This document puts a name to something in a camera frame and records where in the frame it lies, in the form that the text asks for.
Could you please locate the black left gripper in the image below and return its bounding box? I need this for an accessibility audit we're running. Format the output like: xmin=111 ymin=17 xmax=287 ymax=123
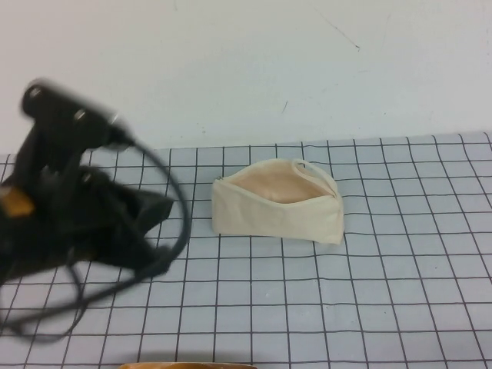
xmin=0 ymin=165 xmax=175 ymax=280

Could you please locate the cream fabric pencil case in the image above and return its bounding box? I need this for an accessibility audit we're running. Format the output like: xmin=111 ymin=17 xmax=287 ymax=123
xmin=211 ymin=158 xmax=344 ymax=244

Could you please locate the brown rounded object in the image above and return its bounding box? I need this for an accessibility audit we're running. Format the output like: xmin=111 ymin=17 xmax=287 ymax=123
xmin=119 ymin=361 xmax=258 ymax=369

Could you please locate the blue grid-pattern tablecloth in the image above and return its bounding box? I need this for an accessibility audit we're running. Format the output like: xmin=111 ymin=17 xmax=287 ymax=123
xmin=0 ymin=131 xmax=492 ymax=369

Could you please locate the black camera cable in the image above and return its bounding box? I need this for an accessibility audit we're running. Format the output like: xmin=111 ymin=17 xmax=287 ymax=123
xmin=0 ymin=132 xmax=191 ymax=345

